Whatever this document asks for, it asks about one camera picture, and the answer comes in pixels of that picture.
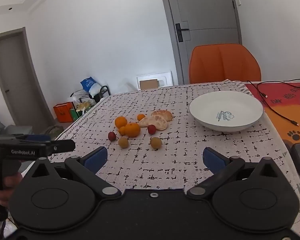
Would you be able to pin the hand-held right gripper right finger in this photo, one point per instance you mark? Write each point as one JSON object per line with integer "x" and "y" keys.
{"x": 212, "y": 158}

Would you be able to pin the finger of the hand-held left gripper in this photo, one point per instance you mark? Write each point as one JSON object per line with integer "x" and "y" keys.
{"x": 35, "y": 138}
{"x": 62, "y": 146}

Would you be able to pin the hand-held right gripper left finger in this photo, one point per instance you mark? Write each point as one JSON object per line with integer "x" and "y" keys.
{"x": 97, "y": 158}

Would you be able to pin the red cherry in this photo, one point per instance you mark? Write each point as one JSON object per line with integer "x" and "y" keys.
{"x": 112, "y": 136}
{"x": 151, "y": 129}

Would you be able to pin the white ceramic plate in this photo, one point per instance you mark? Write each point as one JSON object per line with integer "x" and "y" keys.
{"x": 222, "y": 105}

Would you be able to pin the brown longan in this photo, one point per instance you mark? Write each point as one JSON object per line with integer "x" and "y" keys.
{"x": 123, "y": 142}
{"x": 156, "y": 143}

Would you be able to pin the peeled mandarin half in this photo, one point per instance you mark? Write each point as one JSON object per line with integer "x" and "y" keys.
{"x": 153, "y": 123}
{"x": 162, "y": 115}

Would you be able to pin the person's left hand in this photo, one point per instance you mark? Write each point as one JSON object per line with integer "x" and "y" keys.
{"x": 8, "y": 188}

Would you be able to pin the grey sofa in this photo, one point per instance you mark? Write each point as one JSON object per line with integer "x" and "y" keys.
{"x": 5, "y": 127}

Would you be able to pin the orange box on floor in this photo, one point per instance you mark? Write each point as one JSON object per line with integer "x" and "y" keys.
{"x": 62, "y": 112}

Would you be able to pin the green bag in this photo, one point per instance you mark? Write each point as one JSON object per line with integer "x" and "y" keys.
{"x": 74, "y": 113}

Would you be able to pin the small orange kumquat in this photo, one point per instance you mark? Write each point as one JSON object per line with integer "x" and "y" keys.
{"x": 141, "y": 117}
{"x": 122, "y": 130}

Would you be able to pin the white black patterned tablecloth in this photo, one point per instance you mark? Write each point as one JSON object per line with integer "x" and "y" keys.
{"x": 170, "y": 160}

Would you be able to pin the medium mandarin orange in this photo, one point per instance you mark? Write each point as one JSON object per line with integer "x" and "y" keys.
{"x": 121, "y": 121}

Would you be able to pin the large mandarin orange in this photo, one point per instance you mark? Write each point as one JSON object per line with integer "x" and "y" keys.
{"x": 132, "y": 130}

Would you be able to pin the brown-grey door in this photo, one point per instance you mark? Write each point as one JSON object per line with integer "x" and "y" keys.
{"x": 12, "y": 80}

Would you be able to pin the blue plastic bag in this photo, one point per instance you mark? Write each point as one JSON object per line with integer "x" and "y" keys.
{"x": 88, "y": 83}

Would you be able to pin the red orange printed mat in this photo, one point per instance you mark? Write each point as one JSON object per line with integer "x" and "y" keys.
{"x": 285, "y": 110}

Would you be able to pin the white foam packaging with cardboard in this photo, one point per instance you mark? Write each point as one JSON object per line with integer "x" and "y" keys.
{"x": 162, "y": 77}

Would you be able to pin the orange chair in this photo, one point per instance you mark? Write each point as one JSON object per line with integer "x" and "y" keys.
{"x": 225, "y": 63}

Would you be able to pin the grey door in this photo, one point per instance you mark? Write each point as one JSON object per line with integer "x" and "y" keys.
{"x": 205, "y": 7}

